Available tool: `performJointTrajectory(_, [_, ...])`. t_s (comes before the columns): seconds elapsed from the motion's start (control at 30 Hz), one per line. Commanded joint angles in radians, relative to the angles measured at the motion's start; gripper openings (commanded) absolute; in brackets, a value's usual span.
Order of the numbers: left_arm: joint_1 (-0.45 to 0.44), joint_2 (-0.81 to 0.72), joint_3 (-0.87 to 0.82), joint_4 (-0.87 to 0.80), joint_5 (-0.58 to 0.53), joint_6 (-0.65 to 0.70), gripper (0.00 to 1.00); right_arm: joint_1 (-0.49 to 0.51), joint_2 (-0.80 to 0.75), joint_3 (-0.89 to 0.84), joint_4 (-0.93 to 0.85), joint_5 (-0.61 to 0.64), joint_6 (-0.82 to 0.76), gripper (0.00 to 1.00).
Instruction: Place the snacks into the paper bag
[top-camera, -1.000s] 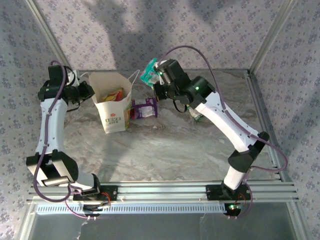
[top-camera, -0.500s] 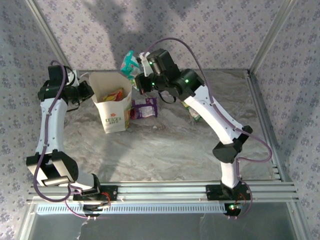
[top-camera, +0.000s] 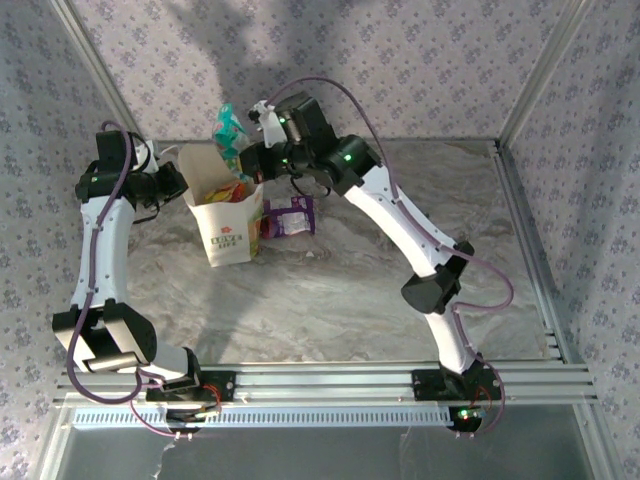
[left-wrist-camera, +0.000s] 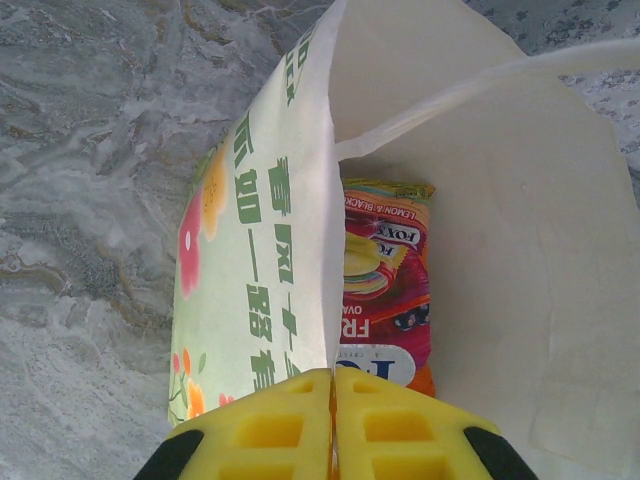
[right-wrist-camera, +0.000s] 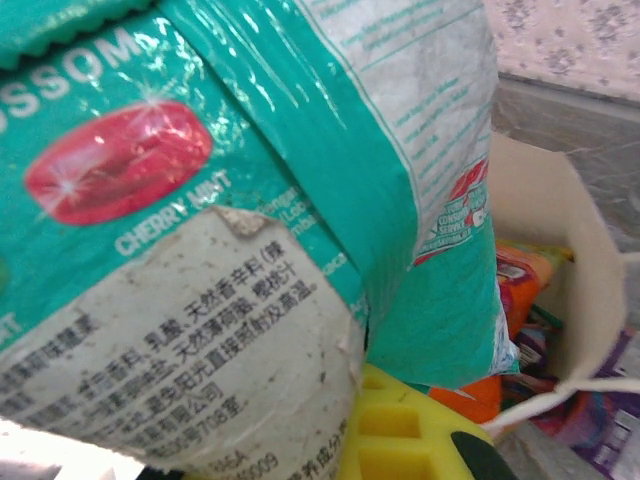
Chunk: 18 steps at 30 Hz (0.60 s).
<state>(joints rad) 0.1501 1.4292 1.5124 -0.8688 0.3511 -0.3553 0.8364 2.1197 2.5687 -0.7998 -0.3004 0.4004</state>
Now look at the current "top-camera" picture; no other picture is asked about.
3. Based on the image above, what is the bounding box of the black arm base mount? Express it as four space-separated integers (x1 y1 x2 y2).
144 367 236 404
412 367 504 401

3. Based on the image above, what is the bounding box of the white slotted cable duct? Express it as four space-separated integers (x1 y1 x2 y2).
72 403 459 430

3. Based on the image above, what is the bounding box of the black round controller board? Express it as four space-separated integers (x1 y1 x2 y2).
447 404 485 434
164 407 224 434

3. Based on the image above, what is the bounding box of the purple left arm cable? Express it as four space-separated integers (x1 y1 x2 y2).
67 120 201 439

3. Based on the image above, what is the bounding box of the aluminium side frame rail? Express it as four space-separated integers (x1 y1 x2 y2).
492 139 626 480
37 404 74 480

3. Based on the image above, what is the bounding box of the teal snack packet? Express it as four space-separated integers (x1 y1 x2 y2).
213 102 253 184

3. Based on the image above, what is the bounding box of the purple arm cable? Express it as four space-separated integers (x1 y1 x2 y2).
67 120 201 439
267 75 515 441

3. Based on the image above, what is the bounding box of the purple snack packet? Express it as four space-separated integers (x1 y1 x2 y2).
259 194 317 240

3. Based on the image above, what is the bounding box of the orange Fox's candy packet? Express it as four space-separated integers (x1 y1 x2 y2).
203 180 250 204

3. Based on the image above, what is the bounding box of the white paper bag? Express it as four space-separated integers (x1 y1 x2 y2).
159 143 266 269

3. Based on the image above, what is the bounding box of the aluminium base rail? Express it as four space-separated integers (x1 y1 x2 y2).
54 363 599 406

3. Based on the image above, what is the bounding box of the aluminium frame post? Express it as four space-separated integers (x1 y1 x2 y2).
49 0 149 151
497 0 596 146

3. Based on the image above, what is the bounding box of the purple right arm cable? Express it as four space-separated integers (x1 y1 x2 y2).
267 75 515 441

